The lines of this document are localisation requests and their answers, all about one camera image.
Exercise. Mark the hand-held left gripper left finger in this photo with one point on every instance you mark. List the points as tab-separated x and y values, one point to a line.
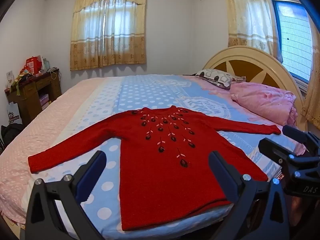
93	172

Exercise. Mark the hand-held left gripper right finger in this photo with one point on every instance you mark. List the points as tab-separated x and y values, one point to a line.
222	177

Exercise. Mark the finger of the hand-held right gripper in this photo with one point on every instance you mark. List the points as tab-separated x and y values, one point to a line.
275	151
295	133

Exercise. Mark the red knitted sweater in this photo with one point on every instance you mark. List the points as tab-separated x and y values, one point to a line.
162	177

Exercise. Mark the folded pink quilt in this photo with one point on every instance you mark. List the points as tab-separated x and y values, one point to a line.
260	97

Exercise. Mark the pink dotted bed sheet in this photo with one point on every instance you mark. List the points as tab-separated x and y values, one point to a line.
37	135

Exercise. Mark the pink stack in desk shelf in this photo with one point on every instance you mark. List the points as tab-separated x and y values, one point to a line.
44	99

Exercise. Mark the black bag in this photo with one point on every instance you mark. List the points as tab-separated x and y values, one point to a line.
11	135

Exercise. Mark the cream round bed headboard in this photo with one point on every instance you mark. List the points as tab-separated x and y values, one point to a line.
250	52

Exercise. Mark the patterned white pillow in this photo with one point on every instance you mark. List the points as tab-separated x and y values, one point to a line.
215	76

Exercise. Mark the dark wooden desk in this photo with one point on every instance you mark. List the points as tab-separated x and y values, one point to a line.
27	100

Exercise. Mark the window with metal grille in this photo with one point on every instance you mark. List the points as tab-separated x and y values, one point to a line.
292	35

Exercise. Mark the bed with polka-dot sheet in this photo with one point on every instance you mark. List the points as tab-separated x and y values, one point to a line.
150	92

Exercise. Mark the white paper bag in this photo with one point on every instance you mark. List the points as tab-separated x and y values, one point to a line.
13	113

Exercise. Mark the colourful green yellow bag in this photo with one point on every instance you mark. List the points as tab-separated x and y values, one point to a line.
21	76

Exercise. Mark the red gift bag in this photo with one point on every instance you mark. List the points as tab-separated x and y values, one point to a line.
33	65

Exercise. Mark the white card box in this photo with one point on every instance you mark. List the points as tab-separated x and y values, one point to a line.
9	78

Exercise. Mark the yellow floral curtain with valance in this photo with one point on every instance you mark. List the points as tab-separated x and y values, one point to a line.
107	42

